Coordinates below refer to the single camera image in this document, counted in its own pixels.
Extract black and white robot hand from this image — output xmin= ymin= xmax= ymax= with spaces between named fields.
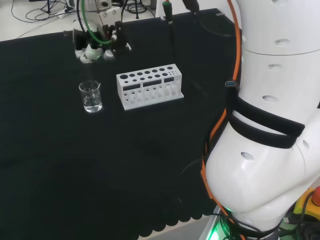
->
xmin=71 ymin=19 xmax=133 ymax=65

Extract clear glass rod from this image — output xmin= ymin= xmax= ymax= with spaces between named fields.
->
xmin=86 ymin=61 xmax=99 ymax=105

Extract small clear glass beaker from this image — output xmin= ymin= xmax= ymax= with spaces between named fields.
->
xmin=78 ymin=79 xmax=104 ymax=114

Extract white test tube rack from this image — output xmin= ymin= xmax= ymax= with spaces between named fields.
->
xmin=115 ymin=63 xmax=185 ymax=111

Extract black tripod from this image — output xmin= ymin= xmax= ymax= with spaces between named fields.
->
xmin=124 ymin=0 xmax=156 ymax=20

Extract black cloth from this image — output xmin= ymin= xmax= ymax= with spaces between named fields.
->
xmin=0 ymin=7 xmax=251 ymax=240

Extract blue usb plug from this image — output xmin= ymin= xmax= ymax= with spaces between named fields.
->
xmin=224 ymin=79 xmax=239 ymax=97

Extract pale base board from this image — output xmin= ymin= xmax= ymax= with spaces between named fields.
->
xmin=199 ymin=212 xmax=222 ymax=240

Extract yellow stop button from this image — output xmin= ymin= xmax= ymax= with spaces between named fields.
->
xmin=292 ymin=186 xmax=320 ymax=224

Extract green cable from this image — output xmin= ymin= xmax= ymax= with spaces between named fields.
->
xmin=79 ymin=0 xmax=114 ymax=46

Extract black background cables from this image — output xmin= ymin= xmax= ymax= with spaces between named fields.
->
xmin=10 ymin=0 xmax=73 ymax=24

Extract black cable with plug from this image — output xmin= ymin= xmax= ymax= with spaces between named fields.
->
xmin=161 ymin=0 xmax=210 ymax=99

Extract thick black cable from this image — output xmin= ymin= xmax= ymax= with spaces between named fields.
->
xmin=182 ymin=0 xmax=236 ymax=39

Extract orange cable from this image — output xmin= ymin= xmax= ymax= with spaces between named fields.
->
xmin=199 ymin=0 xmax=243 ymax=240

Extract thin black looped cable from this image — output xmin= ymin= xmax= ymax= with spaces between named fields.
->
xmin=177 ymin=156 xmax=209 ymax=204

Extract black cable bundle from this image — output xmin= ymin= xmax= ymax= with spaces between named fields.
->
xmin=276 ymin=219 xmax=320 ymax=240

